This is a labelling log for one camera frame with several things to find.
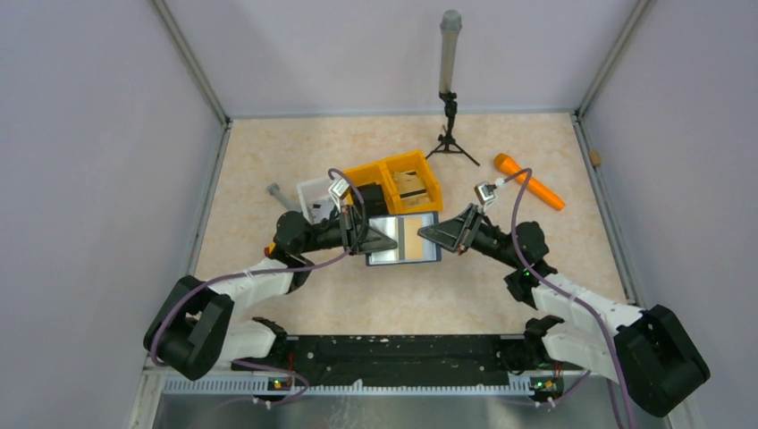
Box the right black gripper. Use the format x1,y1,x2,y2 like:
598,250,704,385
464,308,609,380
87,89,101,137
418,203,521,269

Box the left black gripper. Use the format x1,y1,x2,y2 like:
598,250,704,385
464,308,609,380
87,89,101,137
299,203,396,255

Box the blue leather card holder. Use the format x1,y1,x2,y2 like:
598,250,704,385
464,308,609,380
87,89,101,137
366,211,442,266

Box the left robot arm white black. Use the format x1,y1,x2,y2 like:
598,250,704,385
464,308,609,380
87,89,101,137
143,206,398,381

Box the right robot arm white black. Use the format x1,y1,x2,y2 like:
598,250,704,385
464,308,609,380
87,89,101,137
418,205,712,417

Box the black object in bin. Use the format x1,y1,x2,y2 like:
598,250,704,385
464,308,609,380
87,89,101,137
358,183,389,217

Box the wooden blocks in bin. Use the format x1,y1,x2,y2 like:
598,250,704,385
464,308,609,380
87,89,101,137
392,171,430,207

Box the white plastic bin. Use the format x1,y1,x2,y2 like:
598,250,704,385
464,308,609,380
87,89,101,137
297,176,335,224

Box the yellow plastic bin left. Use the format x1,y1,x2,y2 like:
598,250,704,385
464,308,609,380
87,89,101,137
344,161,397,216

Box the yellow plastic bin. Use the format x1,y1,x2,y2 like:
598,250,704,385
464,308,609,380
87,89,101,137
344,161,397,216
380,150,444,215

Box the yellow plastic bin right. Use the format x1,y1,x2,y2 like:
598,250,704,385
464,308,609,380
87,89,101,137
380,150,444,215

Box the black tripod stand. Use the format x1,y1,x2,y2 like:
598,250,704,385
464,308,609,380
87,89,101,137
425,92,481,167

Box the small orange red toy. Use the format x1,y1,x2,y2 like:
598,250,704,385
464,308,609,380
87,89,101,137
264,242,275,257

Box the grey plastic bolt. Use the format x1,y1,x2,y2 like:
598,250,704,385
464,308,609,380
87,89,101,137
266,182,300,212

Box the grey microphone on stand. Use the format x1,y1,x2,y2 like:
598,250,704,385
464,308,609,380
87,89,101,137
439,10,462,94

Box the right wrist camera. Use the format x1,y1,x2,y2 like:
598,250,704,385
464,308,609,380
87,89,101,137
474,181,500,213

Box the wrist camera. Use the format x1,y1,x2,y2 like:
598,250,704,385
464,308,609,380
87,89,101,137
474,181,500,213
328,178,351,206

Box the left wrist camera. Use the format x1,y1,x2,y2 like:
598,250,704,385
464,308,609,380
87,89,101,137
328,178,351,206

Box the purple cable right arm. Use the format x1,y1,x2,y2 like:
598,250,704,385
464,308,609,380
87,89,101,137
500,167,637,429

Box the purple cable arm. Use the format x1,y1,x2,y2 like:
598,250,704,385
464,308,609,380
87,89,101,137
500,167,637,429
147,168,368,368

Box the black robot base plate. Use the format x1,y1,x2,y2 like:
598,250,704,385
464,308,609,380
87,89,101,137
231,334,585,390

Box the small wooden piece on rail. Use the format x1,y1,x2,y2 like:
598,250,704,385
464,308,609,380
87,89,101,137
588,150,602,168

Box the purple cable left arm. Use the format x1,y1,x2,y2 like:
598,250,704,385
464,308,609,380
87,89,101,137
147,168,368,368

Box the white cable duct strip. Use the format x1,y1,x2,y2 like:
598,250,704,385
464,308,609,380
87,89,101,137
163,375,535,396

